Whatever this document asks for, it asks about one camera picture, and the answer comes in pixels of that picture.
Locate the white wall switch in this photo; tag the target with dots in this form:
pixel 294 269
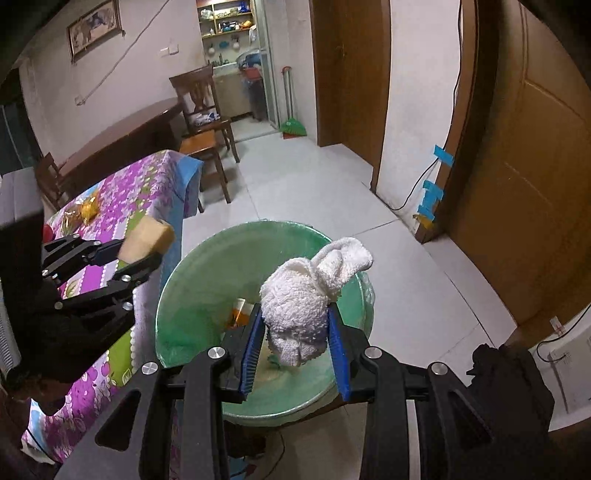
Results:
pixel 168 50

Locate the green broom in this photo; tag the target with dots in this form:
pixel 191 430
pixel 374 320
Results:
pixel 293 127

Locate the dark wooden table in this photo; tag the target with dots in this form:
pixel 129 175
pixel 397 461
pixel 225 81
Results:
pixel 120 134

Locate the small wooden chair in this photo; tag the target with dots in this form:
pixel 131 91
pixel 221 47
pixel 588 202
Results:
pixel 46 175

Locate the framed wall picture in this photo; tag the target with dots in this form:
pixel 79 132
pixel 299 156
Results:
pixel 94 27

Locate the dark brown wooden door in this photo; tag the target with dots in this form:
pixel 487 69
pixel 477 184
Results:
pixel 351 69

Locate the wooden chair orange seat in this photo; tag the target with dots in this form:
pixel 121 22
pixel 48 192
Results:
pixel 198 144

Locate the green plastic basin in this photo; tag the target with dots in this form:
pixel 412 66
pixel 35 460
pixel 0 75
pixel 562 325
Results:
pixel 207 263

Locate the white fluffy towel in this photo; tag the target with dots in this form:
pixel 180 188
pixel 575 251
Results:
pixel 300 304

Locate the yellow snack packet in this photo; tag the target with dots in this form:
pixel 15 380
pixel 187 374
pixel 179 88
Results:
pixel 90 208

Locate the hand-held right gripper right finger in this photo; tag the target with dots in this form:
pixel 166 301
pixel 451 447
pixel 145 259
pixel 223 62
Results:
pixel 339 355

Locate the brown snack packet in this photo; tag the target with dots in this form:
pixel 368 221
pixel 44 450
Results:
pixel 72 221

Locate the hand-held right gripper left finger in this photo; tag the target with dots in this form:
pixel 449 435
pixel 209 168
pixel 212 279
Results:
pixel 251 350

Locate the blue tape patch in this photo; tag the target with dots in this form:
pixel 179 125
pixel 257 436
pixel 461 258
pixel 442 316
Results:
pixel 431 196

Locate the dark wooden chair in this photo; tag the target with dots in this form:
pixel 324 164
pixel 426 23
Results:
pixel 194 87

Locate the small red object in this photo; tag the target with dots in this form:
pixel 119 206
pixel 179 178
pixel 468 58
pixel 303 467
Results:
pixel 47 232

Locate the beige sponge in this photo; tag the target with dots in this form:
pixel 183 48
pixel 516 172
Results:
pixel 147 235

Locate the yellow tape piece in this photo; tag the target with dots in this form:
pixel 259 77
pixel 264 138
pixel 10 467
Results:
pixel 424 221

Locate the purple floral tablecloth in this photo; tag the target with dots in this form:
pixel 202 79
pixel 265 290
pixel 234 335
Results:
pixel 138 184

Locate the white and blue cloth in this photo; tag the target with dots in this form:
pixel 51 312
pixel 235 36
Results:
pixel 205 119

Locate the red basin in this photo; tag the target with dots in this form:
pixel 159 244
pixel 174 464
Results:
pixel 251 72

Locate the orange and white packet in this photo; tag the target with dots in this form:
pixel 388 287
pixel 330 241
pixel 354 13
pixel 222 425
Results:
pixel 240 314

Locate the light brown panelled door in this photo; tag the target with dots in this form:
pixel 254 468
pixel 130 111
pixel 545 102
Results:
pixel 531 161

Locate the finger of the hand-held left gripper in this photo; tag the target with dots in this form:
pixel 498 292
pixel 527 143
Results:
pixel 110 253
pixel 138 268

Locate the wooden door frame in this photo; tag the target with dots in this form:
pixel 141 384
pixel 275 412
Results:
pixel 480 92

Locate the blue tape strip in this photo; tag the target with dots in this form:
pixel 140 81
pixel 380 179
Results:
pixel 444 155

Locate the black cloth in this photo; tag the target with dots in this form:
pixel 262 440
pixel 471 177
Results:
pixel 508 383

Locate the kitchen shelf with items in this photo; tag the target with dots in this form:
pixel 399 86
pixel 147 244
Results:
pixel 226 21

